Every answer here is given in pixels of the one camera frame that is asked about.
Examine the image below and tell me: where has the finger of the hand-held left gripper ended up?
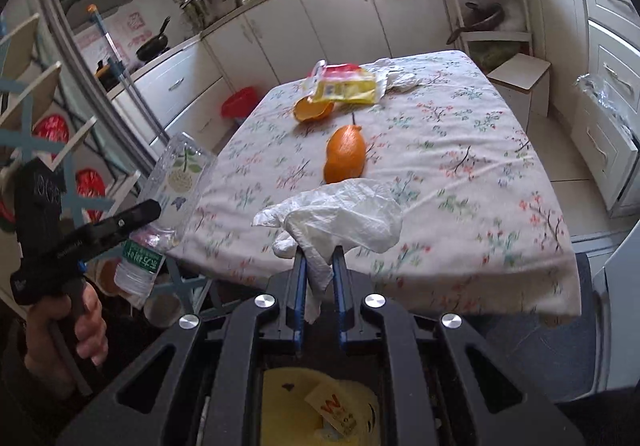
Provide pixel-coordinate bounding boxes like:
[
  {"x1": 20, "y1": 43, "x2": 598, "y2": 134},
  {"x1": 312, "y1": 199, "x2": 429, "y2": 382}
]
[{"x1": 69, "y1": 199, "x2": 164, "y2": 260}]

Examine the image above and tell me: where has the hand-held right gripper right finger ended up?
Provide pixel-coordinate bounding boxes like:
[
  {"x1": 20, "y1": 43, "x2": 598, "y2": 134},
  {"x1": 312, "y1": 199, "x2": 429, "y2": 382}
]
[{"x1": 332, "y1": 249, "x2": 586, "y2": 446}]

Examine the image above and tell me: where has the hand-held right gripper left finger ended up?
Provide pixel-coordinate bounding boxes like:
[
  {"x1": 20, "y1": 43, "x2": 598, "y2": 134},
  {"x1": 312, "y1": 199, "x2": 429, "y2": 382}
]
[{"x1": 55, "y1": 249, "x2": 307, "y2": 446}]

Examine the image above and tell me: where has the clear bottle with green label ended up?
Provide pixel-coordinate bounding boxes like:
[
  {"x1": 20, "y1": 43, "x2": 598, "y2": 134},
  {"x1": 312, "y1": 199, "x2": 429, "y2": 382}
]
[{"x1": 114, "y1": 132, "x2": 219, "y2": 310}]

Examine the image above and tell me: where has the white tissue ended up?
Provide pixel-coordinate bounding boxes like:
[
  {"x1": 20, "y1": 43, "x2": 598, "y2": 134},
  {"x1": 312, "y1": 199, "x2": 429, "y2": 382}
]
[
  {"x1": 372, "y1": 56, "x2": 422, "y2": 96},
  {"x1": 251, "y1": 177, "x2": 404, "y2": 325}
]

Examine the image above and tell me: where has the person's left hand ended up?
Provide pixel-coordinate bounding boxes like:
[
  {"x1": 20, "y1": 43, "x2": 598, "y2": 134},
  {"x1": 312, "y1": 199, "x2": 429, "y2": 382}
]
[{"x1": 24, "y1": 282, "x2": 109, "y2": 368}]

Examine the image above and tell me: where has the red printed bag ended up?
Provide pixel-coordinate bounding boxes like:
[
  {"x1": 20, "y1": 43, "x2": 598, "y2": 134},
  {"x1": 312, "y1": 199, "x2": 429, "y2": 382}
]
[{"x1": 31, "y1": 113, "x2": 72, "y2": 158}]

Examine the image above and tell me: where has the yellow plastic bag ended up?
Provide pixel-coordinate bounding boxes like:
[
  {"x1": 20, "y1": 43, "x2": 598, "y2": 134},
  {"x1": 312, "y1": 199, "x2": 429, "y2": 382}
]
[{"x1": 261, "y1": 367, "x2": 382, "y2": 446}]

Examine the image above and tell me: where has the floral tablecloth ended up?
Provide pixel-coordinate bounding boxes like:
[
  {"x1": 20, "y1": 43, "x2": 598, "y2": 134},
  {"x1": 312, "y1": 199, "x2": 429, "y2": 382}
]
[{"x1": 167, "y1": 49, "x2": 584, "y2": 320}]

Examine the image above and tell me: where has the orange peel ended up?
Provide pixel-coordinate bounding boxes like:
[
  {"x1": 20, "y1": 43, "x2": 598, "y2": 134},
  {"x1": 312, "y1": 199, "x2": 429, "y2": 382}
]
[
  {"x1": 323, "y1": 124, "x2": 367, "y2": 185},
  {"x1": 292, "y1": 96, "x2": 336, "y2": 124}
]

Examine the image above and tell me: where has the blue folding rack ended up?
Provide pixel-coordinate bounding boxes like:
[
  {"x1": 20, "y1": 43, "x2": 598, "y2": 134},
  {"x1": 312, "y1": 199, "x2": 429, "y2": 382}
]
[{"x1": 0, "y1": 13, "x2": 212, "y2": 328}]

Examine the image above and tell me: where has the blue mop pole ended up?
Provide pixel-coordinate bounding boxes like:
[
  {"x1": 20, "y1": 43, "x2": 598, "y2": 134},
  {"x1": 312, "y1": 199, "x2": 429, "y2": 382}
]
[{"x1": 86, "y1": 3, "x2": 167, "y2": 148}]

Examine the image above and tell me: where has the bin with red bag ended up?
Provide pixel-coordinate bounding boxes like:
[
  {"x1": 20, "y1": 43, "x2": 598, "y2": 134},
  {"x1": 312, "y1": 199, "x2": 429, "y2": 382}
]
[{"x1": 221, "y1": 86, "x2": 262, "y2": 120}]

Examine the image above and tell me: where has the black frying pan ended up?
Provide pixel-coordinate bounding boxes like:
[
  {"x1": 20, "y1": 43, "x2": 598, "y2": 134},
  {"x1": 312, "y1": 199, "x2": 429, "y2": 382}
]
[{"x1": 135, "y1": 16, "x2": 173, "y2": 63}]

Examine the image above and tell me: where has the yellow snack packet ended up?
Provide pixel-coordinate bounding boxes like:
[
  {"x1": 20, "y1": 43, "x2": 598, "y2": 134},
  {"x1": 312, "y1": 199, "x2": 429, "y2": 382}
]
[{"x1": 306, "y1": 70, "x2": 377, "y2": 107}]

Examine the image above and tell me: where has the red white plastic wrapper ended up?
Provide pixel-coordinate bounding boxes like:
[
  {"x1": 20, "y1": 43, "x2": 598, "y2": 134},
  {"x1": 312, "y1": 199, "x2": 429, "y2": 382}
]
[{"x1": 312, "y1": 59, "x2": 367, "y2": 83}]

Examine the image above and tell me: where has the cream door cabinet row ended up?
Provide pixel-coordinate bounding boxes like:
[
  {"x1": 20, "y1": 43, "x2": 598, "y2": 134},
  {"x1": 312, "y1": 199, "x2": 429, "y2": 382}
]
[{"x1": 200, "y1": 0, "x2": 452, "y2": 93}]

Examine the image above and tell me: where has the white appliance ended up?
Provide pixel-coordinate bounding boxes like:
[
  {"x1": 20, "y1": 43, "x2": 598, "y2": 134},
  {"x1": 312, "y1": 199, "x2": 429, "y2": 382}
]
[{"x1": 591, "y1": 220, "x2": 640, "y2": 394}]

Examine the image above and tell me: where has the white wooden stool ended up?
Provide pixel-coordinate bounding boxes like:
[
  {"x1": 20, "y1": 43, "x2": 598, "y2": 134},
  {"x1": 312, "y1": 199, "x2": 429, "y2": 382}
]
[{"x1": 486, "y1": 51, "x2": 552, "y2": 120}]

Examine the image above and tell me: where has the dark wok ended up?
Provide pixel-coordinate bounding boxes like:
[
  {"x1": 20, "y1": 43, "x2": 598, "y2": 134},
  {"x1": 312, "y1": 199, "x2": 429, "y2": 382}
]
[{"x1": 446, "y1": 1, "x2": 507, "y2": 46}]

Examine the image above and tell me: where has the clear plastic bag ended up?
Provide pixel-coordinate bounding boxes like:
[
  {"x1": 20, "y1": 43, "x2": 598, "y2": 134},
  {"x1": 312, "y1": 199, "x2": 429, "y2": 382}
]
[{"x1": 576, "y1": 73, "x2": 640, "y2": 138}]

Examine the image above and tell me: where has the white shelf rack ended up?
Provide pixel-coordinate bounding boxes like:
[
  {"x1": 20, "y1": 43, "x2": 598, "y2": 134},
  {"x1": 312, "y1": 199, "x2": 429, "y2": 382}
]
[{"x1": 434, "y1": 0, "x2": 534, "y2": 73}]

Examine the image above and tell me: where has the cream panelled drawer cabinet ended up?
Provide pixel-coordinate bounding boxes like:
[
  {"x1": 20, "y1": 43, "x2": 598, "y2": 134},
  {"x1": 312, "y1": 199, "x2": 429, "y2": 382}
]
[{"x1": 504, "y1": 0, "x2": 640, "y2": 218}]

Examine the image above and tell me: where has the grey metal door frame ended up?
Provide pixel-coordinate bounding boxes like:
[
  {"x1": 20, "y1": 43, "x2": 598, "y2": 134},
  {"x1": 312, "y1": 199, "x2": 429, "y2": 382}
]
[{"x1": 27, "y1": 0, "x2": 168, "y2": 169}]

